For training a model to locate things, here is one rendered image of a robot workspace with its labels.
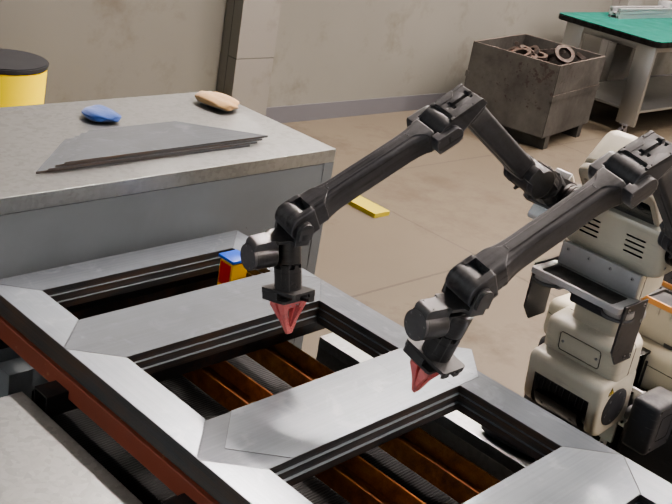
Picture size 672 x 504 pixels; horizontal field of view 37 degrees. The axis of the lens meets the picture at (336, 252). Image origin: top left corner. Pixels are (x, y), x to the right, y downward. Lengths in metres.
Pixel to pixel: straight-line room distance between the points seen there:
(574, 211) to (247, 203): 1.22
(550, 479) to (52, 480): 0.93
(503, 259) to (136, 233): 1.14
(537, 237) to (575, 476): 0.50
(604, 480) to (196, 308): 0.97
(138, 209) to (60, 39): 3.27
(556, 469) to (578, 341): 0.60
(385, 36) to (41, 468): 5.76
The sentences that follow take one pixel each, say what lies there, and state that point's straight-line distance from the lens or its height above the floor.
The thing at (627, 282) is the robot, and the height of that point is 1.07.
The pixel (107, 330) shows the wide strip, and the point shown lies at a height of 0.87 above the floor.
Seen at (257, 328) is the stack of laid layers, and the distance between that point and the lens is 2.32.
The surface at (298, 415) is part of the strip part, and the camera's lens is 1.99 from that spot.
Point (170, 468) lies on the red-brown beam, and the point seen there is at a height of 0.80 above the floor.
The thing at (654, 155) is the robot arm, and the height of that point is 1.47.
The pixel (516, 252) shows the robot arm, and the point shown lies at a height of 1.30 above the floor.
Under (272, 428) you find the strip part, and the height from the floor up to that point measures 0.87.
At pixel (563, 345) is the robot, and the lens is 2.59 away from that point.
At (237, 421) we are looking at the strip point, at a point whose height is 0.87.
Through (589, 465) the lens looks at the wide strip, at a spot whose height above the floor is 0.87.
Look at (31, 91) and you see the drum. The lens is 5.10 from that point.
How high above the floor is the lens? 1.94
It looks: 23 degrees down
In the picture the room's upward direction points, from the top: 10 degrees clockwise
